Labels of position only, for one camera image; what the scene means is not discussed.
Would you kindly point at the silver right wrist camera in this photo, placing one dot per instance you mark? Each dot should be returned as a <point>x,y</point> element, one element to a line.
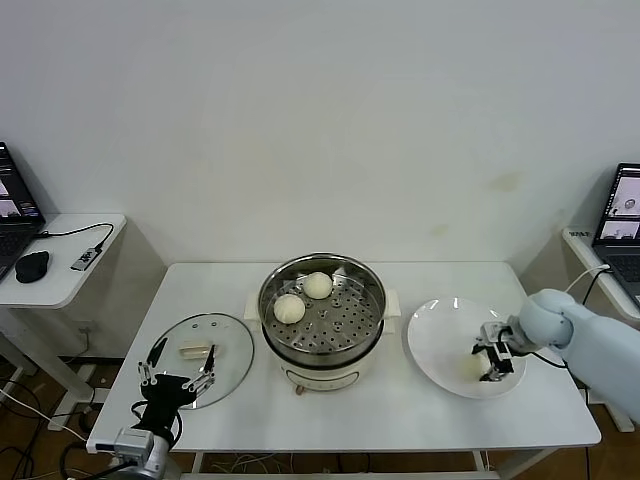
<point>495,332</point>

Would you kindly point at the black open laptop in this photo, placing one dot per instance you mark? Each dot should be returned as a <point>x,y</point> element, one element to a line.
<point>15,200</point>

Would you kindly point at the perforated steel steamer basket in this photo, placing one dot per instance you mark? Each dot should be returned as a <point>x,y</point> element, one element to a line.
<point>345,325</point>

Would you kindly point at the round white plate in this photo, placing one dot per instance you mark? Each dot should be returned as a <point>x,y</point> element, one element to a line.
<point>435,345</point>

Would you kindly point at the grey usb hub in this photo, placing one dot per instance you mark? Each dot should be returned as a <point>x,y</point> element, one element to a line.
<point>86,258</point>

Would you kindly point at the white rounded side table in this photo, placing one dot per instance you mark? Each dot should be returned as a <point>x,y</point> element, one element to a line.
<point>60,290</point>

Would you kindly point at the white electric cooker pot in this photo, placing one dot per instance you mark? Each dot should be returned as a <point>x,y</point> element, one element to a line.
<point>325,377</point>

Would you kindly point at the round glass pot lid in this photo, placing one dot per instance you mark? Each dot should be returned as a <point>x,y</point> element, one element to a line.
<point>235,360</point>

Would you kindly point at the black computer mouse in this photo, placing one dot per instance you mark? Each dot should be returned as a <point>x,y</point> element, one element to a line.
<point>32,266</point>

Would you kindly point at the grey open laptop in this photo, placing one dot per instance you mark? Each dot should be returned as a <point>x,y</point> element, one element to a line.
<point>622,210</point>

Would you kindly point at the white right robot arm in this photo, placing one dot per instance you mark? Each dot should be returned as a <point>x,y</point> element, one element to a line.
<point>590,340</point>

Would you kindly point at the white label sticker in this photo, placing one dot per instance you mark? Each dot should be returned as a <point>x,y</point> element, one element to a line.
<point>580,235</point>

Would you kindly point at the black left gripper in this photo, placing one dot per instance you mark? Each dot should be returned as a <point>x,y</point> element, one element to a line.
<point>165,397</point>

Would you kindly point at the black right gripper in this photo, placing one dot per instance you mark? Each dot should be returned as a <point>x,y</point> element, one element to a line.
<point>501,357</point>

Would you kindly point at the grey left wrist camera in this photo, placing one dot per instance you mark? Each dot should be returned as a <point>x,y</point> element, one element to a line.
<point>131,440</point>

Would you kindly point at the white side table with label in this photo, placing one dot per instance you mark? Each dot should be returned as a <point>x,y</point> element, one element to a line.
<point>627,312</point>

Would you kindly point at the white steamed baozi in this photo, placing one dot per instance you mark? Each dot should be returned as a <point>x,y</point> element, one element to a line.
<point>470,369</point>
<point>289,308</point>
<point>317,285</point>

